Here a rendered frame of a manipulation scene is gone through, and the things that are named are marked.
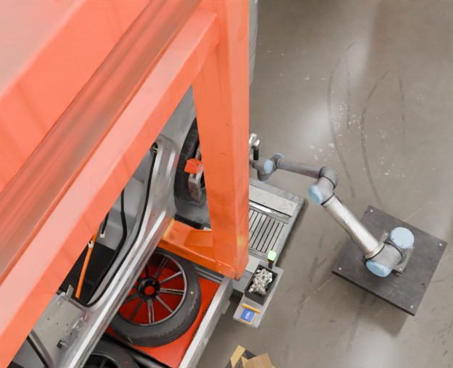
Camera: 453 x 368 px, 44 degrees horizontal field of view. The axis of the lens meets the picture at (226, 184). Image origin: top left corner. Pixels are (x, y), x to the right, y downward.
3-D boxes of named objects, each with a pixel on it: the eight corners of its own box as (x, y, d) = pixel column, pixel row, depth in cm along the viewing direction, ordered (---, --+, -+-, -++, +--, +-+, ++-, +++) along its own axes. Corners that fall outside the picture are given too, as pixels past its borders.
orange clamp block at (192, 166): (192, 158, 340) (186, 160, 331) (203, 162, 338) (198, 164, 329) (189, 168, 342) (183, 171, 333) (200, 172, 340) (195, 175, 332)
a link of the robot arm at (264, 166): (268, 177, 389) (268, 169, 380) (252, 171, 392) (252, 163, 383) (273, 166, 393) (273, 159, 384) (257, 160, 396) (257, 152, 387)
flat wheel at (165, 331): (118, 248, 398) (111, 234, 377) (208, 260, 391) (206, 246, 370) (93, 340, 365) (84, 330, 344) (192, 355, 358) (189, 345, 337)
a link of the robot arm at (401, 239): (412, 246, 369) (420, 235, 354) (397, 263, 364) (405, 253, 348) (393, 231, 375) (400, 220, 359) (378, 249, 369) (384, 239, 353)
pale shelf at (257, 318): (260, 261, 373) (260, 259, 370) (283, 271, 369) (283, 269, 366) (233, 318, 354) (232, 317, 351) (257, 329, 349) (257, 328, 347)
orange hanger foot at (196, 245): (158, 221, 379) (151, 196, 350) (227, 251, 367) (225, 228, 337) (146, 242, 372) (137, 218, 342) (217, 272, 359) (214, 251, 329)
